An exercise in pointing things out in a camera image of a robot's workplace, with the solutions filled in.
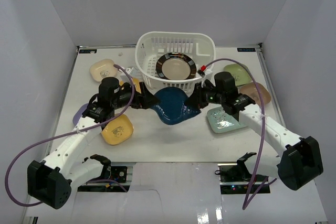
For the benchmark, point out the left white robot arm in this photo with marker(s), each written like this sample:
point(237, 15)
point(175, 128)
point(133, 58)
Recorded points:
point(52, 180)

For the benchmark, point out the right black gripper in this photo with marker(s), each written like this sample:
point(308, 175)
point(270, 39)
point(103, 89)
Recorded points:
point(196, 100)

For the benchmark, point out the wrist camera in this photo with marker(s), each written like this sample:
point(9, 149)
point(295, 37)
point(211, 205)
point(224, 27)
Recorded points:
point(134, 72)
point(205, 72)

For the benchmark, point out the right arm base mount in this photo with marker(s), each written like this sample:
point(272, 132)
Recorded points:
point(234, 178)

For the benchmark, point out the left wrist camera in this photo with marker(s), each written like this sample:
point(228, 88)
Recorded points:
point(134, 72)

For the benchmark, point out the green square panda plate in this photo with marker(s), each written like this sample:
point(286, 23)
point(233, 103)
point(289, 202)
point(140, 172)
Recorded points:
point(240, 75)

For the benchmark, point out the cream square panda plate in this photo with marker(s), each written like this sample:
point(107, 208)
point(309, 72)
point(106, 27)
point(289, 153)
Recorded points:
point(102, 69)

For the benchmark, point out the dark blue leaf plate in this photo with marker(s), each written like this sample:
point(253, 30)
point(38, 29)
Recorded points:
point(171, 108)

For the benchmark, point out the white plastic dish basket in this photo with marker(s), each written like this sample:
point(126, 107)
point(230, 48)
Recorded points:
point(152, 45)

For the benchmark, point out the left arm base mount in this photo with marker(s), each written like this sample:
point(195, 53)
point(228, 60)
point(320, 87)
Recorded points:
point(118, 182)

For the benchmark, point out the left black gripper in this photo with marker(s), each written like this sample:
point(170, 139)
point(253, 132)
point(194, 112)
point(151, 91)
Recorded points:
point(142, 98)

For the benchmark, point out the yellow square panda plate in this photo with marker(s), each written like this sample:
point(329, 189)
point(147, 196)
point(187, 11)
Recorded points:
point(118, 130)

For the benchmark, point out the light teal speckled plate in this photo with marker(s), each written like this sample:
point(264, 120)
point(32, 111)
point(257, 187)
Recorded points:
point(220, 122)

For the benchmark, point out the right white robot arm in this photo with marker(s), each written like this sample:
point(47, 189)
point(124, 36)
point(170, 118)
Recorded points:
point(299, 159)

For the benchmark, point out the tan square panda plate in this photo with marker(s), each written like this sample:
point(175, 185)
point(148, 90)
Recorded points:
point(256, 92)

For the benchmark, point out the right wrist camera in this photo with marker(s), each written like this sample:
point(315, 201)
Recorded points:
point(205, 72)

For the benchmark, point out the lavender square plate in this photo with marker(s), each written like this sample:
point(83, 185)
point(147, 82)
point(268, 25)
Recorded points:
point(78, 114)

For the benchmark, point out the round brown rimmed plate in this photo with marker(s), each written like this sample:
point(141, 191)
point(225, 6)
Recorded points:
point(175, 66)

